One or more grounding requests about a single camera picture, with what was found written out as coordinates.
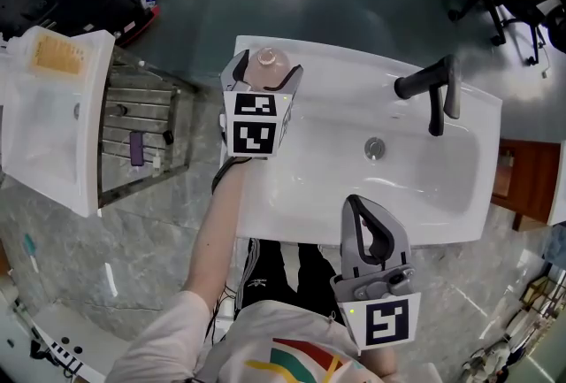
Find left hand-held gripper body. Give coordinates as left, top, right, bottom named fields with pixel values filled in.
left=221, top=79, right=296, bottom=159

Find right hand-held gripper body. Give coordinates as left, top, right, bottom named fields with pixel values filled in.
left=329, top=264, right=423, bottom=352

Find translucent plastic bottle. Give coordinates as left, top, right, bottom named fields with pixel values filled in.
left=247, top=46, right=293, bottom=91

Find person's left forearm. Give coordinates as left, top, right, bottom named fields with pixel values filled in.
left=182, top=157, right=249, bottom=308

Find person's right forearm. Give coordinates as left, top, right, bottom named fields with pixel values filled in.
left=356, top=344, right=400, bottom=379

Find white rectangular sink basin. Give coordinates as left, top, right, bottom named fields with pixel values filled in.
left=218, top=34, right=505, bottom=247

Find chrome sink drain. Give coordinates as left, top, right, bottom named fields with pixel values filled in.
left=363, top=135, right=387, bottom=162

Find black lever sink faucet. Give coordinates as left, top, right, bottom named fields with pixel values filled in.
left=394, top=54, right=463, bottom=138

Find person's black trousers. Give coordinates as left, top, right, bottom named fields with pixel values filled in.
left=233, top=236, right=348, bottom=327

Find white printed t-shirt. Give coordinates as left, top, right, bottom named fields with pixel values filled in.
left=104, top=289, right=444, bottom=383

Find purple phone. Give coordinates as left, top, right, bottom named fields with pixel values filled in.
left=128, top=130, right=147, bottom=168

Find wooden vanity cabinet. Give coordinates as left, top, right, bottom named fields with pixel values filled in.
left=489, top=137, right=563, bottom=233

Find white basin with orange label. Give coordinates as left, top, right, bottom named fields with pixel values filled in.
left=0, top=26, right=117, bottom=219

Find white tube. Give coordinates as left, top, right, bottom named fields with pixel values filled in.
left=103, top=262, right=120, bottom=299

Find teal toothbrush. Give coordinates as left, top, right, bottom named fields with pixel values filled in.
left=23, top=232, right=42, bottom=275

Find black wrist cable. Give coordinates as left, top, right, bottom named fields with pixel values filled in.
left=210, top=157, right=242, bottom=197

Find metal wire rack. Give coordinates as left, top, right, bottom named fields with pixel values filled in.
left=97, top=46, right=201, bottom=211

